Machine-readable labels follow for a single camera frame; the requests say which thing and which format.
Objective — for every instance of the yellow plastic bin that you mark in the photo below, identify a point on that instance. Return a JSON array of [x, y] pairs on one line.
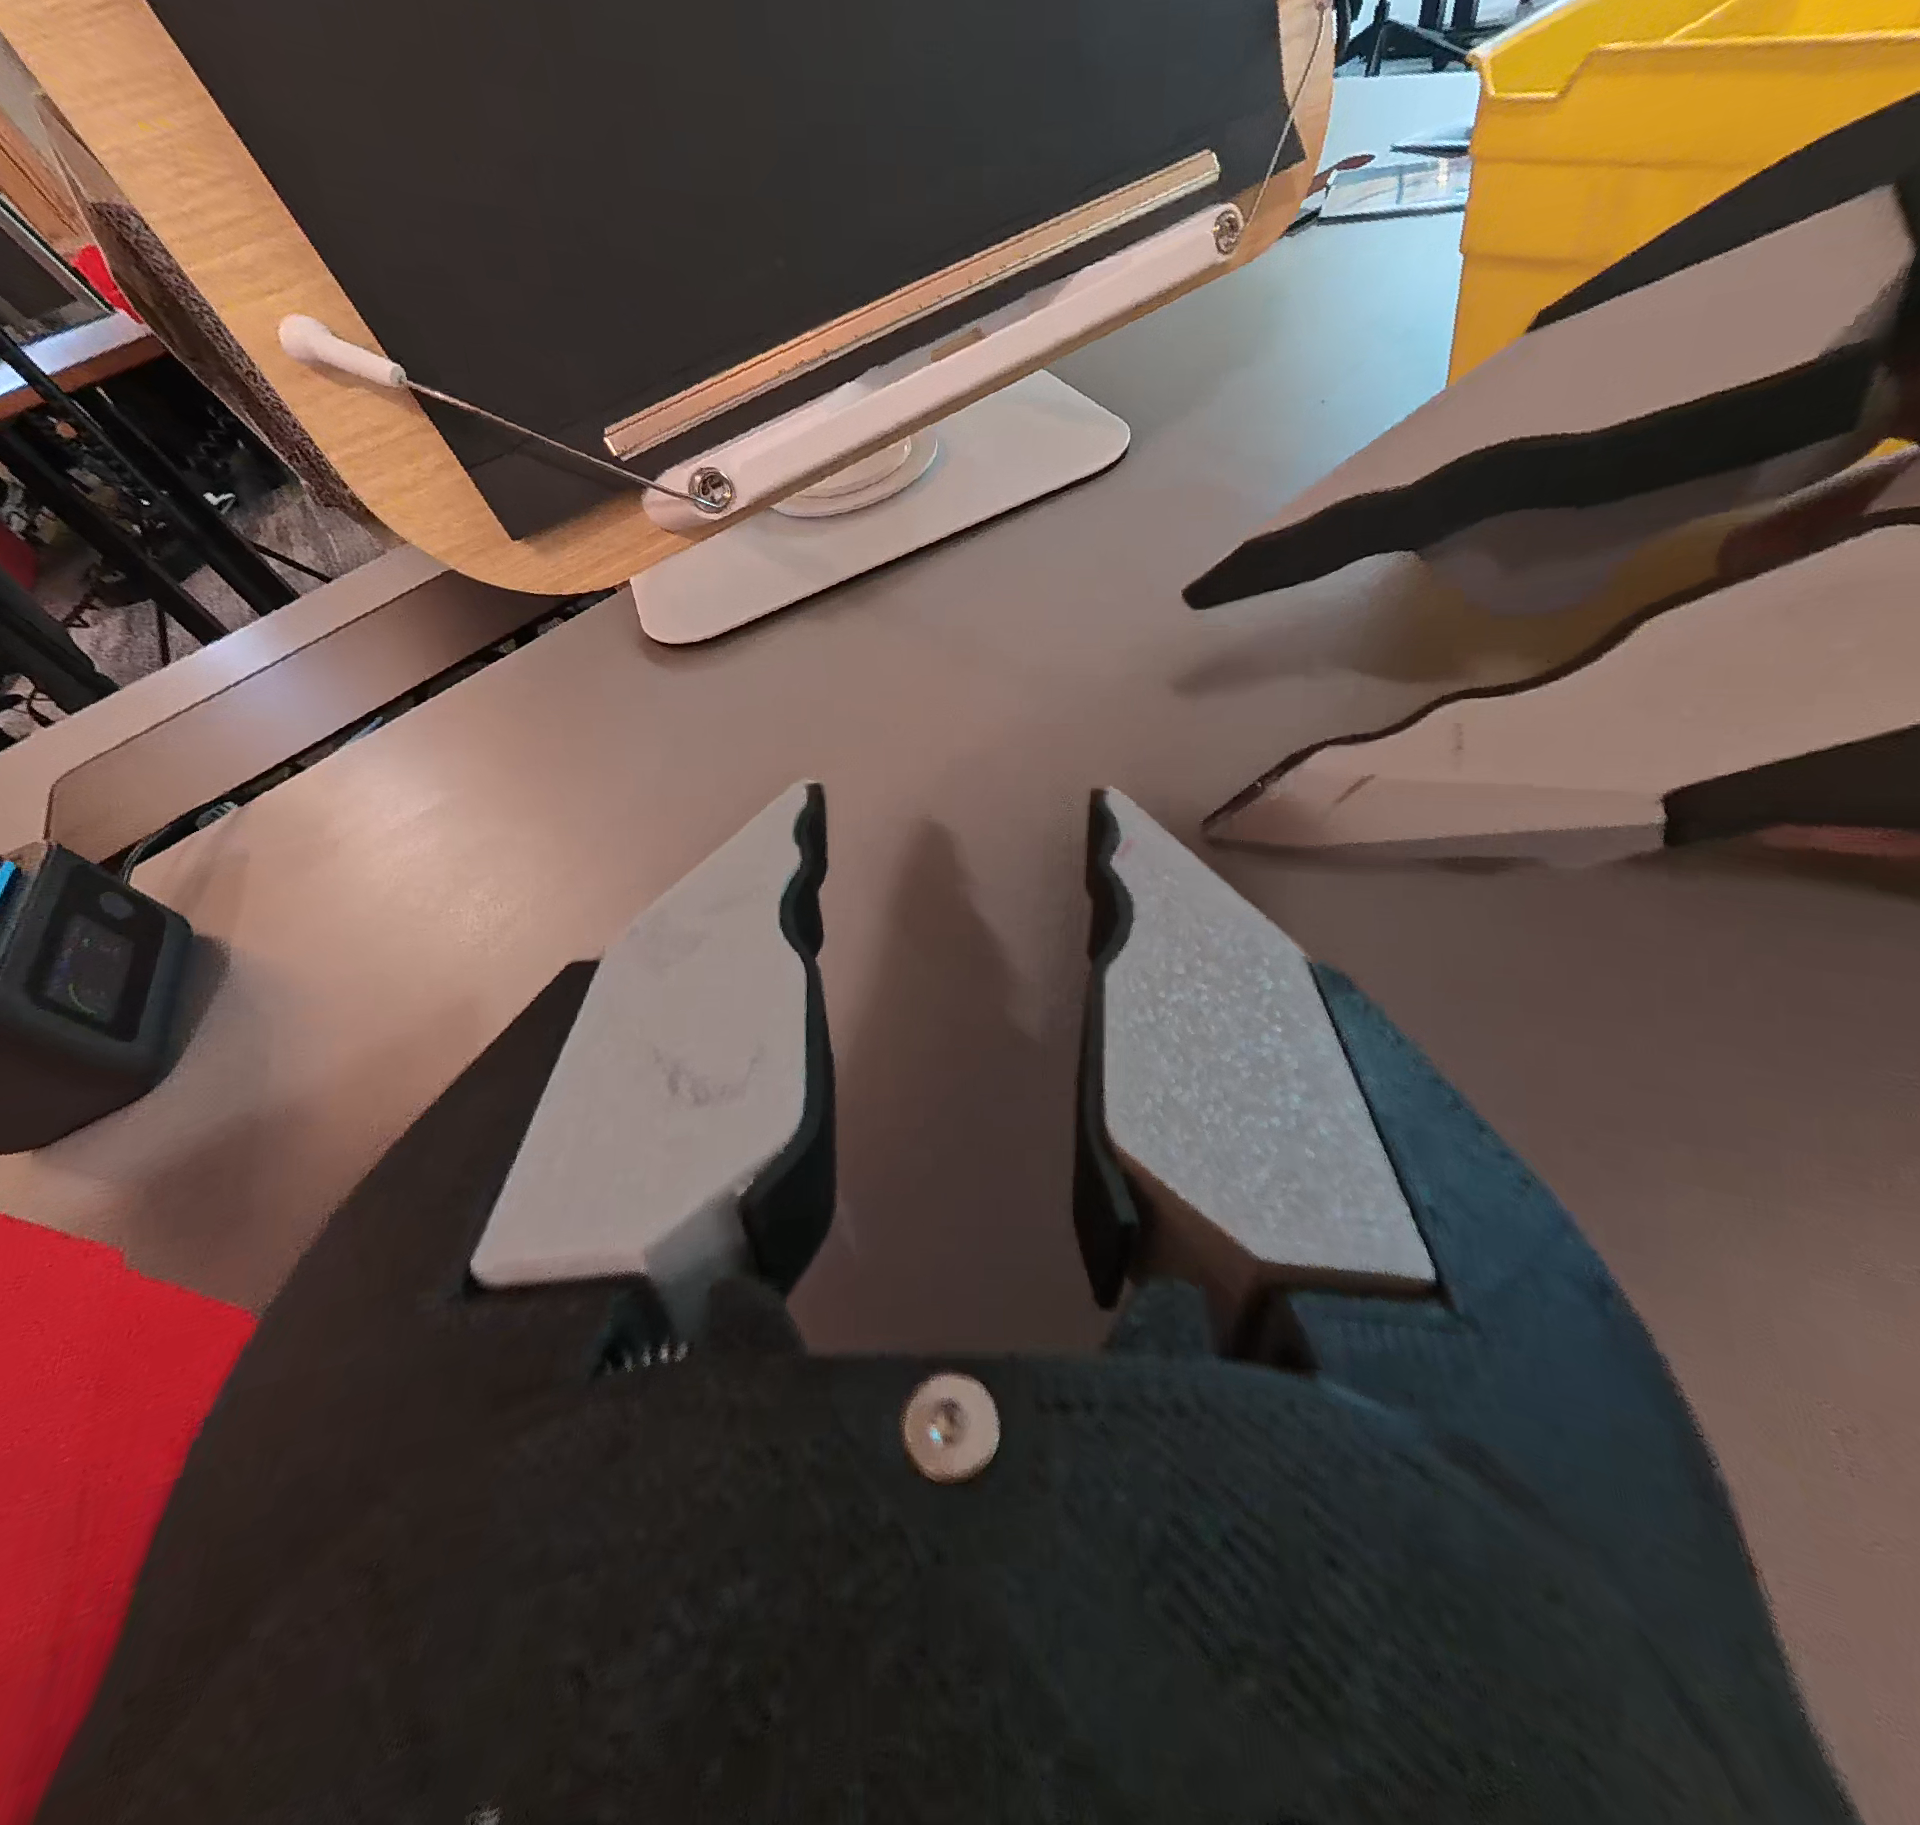
[[1575, 132]]

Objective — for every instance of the wooden book stand black panel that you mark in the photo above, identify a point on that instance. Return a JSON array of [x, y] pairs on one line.
[[752, 132]]

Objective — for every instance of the tan cardboard sheet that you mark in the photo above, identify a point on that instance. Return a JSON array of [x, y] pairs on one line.
[[225, 356]]

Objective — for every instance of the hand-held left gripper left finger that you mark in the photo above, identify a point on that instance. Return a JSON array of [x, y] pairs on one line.
[[662, 1091]]

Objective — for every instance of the black charging case with screen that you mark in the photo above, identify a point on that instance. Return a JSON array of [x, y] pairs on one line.
[[92, 987]]

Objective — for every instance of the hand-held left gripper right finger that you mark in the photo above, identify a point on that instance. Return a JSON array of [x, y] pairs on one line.
[[1247, 1091]]

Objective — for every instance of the red plastic bin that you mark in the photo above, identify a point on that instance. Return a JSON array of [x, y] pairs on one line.
[[92, 1480]]

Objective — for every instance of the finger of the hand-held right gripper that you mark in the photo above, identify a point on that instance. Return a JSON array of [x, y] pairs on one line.
[[1727, 701], [1650, 326]]

